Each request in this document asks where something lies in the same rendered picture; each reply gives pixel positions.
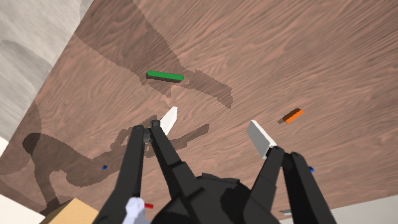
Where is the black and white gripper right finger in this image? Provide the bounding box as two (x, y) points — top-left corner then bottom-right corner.
(239, 120), (337, 224)

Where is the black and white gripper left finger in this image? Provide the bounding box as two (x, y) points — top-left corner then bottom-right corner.
(91, 107), (219, 224)

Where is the orange rod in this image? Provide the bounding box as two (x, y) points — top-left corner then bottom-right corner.
(283, 108), (304, 123)

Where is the green rod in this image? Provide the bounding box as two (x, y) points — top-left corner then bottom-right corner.
(148, 71), (184, 80)

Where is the grey rod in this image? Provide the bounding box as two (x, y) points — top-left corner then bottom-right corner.
(282, 210), (291, 215)

